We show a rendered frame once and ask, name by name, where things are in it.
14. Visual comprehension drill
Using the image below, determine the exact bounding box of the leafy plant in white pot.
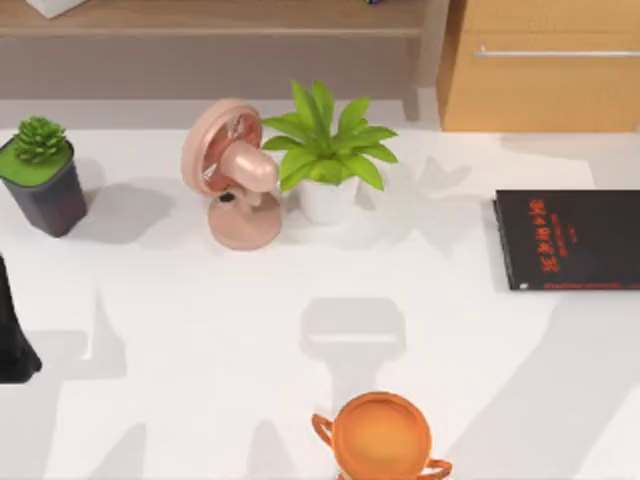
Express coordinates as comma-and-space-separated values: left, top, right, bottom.
259, 79, 400, 226

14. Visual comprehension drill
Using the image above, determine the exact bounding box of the pink desk fan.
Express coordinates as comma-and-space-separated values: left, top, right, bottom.
180, 97, 284, 252

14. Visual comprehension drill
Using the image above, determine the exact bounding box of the orange trophy cup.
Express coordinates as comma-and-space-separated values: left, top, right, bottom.
311, 391, 454, 480

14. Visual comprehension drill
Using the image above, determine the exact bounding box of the wooden open shelf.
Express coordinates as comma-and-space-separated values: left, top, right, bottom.
0, 0, 451, 122

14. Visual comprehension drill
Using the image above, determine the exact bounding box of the black book with red lettering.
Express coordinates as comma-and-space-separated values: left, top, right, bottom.
492, 189, 640, 292

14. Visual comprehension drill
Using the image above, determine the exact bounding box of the wooden cupboard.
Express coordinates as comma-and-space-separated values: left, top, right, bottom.
435, 0, 640, 133

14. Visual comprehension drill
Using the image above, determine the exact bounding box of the succulent in dark pot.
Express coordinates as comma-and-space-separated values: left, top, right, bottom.
0, 115, 89, 239

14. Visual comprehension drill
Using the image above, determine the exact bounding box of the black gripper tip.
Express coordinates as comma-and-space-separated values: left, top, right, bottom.
0, 254, 43, 385

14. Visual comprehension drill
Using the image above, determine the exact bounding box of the white box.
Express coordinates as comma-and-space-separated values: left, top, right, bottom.
25, 0, 86, 20

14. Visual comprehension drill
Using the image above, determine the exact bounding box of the long metal handle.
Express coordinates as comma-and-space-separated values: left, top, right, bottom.
469, 45, 640, 59

